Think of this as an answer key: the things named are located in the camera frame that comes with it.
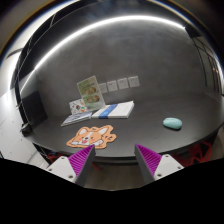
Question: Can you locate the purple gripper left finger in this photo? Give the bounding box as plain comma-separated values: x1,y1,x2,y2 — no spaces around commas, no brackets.
45,144,96,188

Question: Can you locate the grey booklet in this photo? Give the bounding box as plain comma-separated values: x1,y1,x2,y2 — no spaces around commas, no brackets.
61,112,92,126

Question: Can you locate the white book blue stripe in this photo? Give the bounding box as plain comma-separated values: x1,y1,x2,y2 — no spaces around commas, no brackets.
92,101,134,119

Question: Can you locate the black monitor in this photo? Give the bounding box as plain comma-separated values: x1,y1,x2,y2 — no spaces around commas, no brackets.
21,91,48,129

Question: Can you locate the small illustrated card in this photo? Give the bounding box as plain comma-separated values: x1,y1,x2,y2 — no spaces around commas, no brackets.
69,99,87,114

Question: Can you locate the teal computer mouse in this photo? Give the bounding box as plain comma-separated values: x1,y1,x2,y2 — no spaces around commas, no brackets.
163,118,182,130

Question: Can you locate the green standing menu card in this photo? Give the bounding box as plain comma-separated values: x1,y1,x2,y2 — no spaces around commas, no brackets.
77,76,105,111

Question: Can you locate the orange corgi mouse pad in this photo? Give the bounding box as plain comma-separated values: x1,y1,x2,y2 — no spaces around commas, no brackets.
66,125,117,149

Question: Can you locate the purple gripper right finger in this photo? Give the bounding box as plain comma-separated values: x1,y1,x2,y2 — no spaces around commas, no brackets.
134,143,185,185

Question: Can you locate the white wall socket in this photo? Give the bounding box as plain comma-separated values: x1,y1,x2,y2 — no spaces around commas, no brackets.
128,76,140,88
99,83,108,94
117,78,129,90
107,80,118,92

